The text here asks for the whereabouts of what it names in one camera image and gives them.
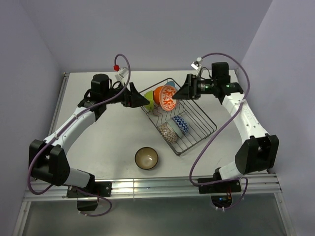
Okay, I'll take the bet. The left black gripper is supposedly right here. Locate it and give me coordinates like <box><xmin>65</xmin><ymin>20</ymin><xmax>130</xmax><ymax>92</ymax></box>
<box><xmin>103</xmin><ymin>83</ymin><xmax>150</xmax><ymax>108</ymax></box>

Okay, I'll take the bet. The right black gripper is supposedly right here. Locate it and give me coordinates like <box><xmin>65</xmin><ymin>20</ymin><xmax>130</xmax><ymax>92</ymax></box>
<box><xmin>172</xmin><ymin>73</ymin><xmax>218</xmax><ymax>100</ymax></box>

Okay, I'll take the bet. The blue ceramic bowl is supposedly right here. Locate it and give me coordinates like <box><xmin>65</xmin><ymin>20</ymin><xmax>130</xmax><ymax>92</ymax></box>
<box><xmin>165</xmin><ymin>81</ymin><xmax>177</xmax><ymax>91</ymax></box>

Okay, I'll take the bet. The orange floral bowl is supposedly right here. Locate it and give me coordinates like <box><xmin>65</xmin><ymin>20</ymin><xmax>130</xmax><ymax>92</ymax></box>
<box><xmin>159</xmin><ymin>85</ymin><xmax>177</xmax><ymax>112</ymax></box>

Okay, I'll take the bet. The orange bowl white inside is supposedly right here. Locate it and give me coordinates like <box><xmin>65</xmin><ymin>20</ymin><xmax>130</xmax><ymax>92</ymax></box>
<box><xmin>153</xmin><ymin>86</ymin><xmax>163</xmax><ymax>105</ymax></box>

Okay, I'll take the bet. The orange patterned bowl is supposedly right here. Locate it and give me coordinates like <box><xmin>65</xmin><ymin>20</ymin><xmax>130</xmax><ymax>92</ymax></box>
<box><xmin>171</xmin><ymin>116</ymin><xmax>189</xmax><ymax>135</ymax></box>

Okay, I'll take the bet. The brown patterned bowl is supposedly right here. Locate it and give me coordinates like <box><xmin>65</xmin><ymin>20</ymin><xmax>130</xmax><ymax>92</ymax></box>
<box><xmin>157</xmin><ymin>123</ymin><xmax>178</xmax><ymax>143</ymax></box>

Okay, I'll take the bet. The olive patterned bowl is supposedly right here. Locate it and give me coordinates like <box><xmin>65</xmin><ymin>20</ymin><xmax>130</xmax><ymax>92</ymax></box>
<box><xmin>134</xmin><ymin>147</ymin><xmax>159</xmax><ymax>170</ymax></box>

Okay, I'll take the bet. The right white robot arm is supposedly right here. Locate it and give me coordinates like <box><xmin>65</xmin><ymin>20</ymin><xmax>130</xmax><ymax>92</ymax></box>
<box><xmin>173</xmin><ymin>62</ymin><xmax>280</xmax><ymax>192</ymax></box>

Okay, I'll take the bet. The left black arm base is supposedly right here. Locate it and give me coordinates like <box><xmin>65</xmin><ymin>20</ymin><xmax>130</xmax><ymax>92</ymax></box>
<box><xmin>66</xmin><ymin>181</ymin><xmax>112</xmax><ymax>212</ymax></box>

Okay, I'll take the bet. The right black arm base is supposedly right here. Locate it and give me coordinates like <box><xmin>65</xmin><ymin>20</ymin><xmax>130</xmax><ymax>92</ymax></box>
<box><xmin>198</xmin><ymin>180</ymin><xmax>242</xmax><ymax>208</ymax></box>

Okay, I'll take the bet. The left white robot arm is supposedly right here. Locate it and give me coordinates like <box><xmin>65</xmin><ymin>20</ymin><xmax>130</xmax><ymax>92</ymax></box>
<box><xmin>28</xmin><ymin>74</ymin><xmax>149</xmax><ymax>196</ymax></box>

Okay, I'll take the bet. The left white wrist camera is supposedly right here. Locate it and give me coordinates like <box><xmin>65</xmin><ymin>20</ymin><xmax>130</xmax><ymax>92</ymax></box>
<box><xmin>113</xmin><ymin>64</ymin><xmax>129</xmax><ymax>85</ymax></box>

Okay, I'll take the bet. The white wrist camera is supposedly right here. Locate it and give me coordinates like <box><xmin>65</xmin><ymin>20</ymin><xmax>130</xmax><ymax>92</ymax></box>
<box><xmin>113</xmin><ymin>64</ymin><xmax>129</xmax><ymax>85</ymax></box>
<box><xmin>191</xmin><ymin>57</ymin><xmax>202</xmax><ymax>77</ymax></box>

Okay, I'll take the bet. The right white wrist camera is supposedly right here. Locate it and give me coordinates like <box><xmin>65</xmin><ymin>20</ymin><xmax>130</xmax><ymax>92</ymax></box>
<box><xmin>191</xmin><ymin>57</ymin><xmax>202</xmax><ymax>77</ymax></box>

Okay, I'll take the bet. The grey wire dish rack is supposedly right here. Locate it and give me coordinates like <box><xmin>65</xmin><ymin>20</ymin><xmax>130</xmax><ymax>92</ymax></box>
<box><xmin>135</xmin><ymin>77</ymin><xmax>218</xmax><ymax>157</ymax></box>

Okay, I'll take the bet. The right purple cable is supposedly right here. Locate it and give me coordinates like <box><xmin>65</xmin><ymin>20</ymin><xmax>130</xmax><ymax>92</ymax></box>
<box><xmin>189</xmin><ymin>52</ymin><xmax>252</xmax><ymax>209</ymax></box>

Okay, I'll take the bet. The purple cable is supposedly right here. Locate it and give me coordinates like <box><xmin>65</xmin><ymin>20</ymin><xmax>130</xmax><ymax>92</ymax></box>
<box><xmin>27</xmin><ymin>53</ymin><xmax>131</xmax><ymax>217</ymax></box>
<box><xmin>189</xmin><ymin>52</ymin><xmax>252</xmax><ymax>209</ymax></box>

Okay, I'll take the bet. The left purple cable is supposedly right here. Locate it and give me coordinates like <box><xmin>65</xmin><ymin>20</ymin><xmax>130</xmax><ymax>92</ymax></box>
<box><xmin>27</xmin><ymin>53</ymin><xmax>131</xmax><ymax>217</ymax></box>

